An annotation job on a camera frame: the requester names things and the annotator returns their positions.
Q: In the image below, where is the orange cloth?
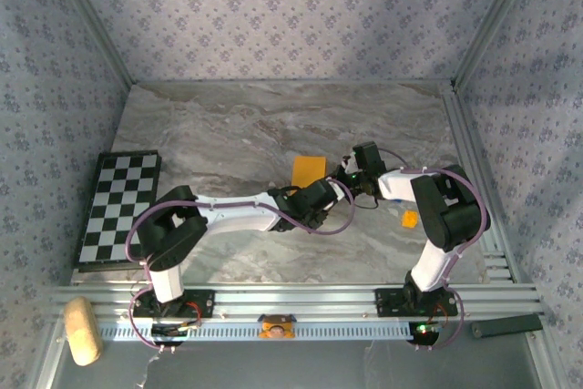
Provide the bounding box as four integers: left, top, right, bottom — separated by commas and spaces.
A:
291, 155, 328, 190

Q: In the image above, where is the thin aluminium edge strip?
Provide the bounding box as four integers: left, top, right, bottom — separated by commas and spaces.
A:
131, 77, 456, 87

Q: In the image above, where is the small black circuit board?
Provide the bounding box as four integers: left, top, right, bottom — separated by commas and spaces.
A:
407, 321, 444, 345
149, 322, 202, 340

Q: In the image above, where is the black white chessboard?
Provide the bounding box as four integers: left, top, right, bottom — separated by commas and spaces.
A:
74, 149, 163, 271

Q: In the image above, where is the black flat bar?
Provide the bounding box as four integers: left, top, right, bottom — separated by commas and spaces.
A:
470, 313, 545, 340

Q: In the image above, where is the tan sponge block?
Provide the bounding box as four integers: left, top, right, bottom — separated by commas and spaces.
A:
62, 296, 104, 367

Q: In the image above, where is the thin black camera cable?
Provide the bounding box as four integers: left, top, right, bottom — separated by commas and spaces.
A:
353, 191, 383, 210

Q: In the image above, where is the aluminium side rail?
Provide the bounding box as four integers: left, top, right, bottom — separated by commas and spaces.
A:
439, 83, 520, 283

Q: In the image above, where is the wide aluminium mounting rail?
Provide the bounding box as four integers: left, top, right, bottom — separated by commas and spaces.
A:
48, 282, 546, 322

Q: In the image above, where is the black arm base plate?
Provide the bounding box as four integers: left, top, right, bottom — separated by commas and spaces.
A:
131, 288, 216, 320
373, 287, 459, 318

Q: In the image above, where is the white slotted cable duct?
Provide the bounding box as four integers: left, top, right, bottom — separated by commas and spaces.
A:
97, 320, 414, 343

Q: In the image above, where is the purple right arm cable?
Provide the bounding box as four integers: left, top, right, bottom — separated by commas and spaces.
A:
377, 148, 493, 353

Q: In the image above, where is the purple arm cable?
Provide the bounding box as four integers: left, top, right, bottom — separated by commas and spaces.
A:
377, 148, 493, 353
125, 179, 357, 353

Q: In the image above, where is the aluminium frame post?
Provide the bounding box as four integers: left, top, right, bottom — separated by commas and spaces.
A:
453, 0, 544, 87

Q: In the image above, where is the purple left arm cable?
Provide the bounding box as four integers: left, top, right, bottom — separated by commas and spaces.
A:
125, 179, 357, 353

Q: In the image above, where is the aluminium frame rail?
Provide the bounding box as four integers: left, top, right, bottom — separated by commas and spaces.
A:
31, 320, 69, 389
527, 332, 573, 389

